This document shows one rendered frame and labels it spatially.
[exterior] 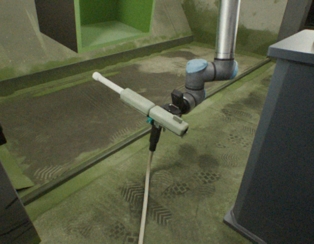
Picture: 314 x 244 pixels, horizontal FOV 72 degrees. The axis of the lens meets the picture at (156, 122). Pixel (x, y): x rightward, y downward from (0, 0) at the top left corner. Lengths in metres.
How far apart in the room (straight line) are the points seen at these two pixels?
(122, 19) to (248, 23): 1.65
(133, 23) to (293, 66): 1.33
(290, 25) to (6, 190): 2.73
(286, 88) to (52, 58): 1.85
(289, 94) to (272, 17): 2.32
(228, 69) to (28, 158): 1.03
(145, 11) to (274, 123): 1.24
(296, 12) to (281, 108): 2.26
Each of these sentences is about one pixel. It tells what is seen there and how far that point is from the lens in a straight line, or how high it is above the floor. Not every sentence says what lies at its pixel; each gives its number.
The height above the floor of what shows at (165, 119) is 0.35.
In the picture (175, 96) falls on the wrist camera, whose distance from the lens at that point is 0.86.
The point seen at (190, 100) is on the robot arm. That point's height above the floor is 0.32.
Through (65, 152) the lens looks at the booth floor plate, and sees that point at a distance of 1.20.
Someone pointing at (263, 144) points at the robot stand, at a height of 0.39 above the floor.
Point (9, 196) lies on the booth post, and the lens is 0.76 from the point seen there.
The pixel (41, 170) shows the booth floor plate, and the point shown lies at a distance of 1.14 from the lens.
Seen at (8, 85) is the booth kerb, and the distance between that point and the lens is 2.00.
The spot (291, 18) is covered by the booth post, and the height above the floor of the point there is 0.47.
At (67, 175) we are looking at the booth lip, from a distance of 1.07.
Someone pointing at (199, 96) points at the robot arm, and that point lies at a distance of 1.04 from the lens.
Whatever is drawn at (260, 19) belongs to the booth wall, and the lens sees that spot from 2.92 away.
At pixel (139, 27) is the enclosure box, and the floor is 0.50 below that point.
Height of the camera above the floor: 0.75
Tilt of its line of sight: 32 degrees down
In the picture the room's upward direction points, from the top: straight up
